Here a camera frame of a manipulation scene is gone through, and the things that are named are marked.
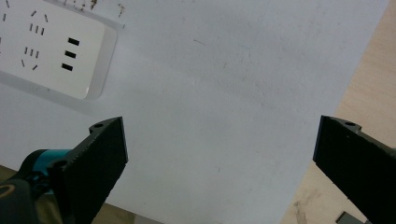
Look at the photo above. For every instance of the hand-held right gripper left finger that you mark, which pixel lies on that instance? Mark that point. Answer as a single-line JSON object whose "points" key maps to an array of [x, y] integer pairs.
{"points": [[93, 168]]}

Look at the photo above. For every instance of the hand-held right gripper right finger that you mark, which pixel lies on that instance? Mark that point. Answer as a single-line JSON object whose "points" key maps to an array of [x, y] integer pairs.
{"points": [[358, 168]]}

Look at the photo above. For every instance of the teal and black object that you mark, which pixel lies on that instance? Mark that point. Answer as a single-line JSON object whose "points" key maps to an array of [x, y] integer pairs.
{"points": [[43, 160]]}

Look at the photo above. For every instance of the small grey block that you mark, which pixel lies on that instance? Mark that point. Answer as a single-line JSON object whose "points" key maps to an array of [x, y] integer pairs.
{"points": [[348, 219]]}

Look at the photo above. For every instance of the white power strip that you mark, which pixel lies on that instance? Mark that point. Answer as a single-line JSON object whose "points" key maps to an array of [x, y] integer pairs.
{"points": [[56, 74]]}

